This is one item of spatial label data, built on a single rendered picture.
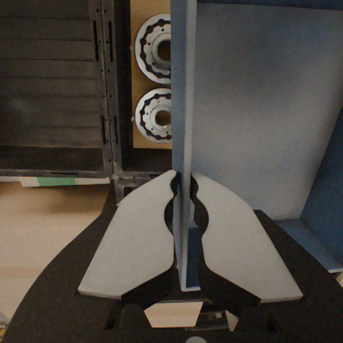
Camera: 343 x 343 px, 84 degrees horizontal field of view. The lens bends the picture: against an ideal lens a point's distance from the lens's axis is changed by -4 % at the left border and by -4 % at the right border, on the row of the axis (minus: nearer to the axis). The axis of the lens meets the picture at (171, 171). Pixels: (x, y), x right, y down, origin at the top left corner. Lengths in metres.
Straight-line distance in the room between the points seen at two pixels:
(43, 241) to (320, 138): 0.53
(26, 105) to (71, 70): 0.11
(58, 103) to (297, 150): 0.39
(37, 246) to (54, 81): 0.36
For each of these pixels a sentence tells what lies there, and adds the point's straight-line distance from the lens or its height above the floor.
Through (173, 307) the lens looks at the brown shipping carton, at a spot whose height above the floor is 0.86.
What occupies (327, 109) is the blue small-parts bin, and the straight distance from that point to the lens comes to 0.22.
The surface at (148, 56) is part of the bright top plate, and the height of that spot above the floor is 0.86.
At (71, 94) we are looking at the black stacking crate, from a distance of 0.43.
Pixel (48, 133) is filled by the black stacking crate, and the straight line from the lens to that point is 0.47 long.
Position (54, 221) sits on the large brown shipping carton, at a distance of 0.52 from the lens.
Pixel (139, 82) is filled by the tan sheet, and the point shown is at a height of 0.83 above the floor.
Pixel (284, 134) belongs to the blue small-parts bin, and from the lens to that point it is 0.20.
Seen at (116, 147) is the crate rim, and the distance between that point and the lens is 0.32.
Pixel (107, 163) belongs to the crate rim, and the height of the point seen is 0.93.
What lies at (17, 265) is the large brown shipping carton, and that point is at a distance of 0.65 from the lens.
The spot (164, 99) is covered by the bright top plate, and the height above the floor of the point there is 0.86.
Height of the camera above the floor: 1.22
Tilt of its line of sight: 61 degrees down
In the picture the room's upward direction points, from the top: 172 degrees clockwise
